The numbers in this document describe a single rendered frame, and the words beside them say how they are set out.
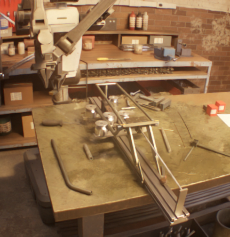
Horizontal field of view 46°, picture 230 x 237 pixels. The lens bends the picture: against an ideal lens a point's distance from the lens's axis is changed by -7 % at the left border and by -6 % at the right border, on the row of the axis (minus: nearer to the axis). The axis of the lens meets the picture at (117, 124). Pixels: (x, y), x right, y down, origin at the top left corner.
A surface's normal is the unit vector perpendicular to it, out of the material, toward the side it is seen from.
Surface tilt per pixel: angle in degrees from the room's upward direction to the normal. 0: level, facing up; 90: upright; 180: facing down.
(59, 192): 0
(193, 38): 90
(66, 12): 90
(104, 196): 0
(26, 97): 89
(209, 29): 90
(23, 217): 0
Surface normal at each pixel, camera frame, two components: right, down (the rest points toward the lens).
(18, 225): 0.06, -0.89
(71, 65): 0.44, 0.44
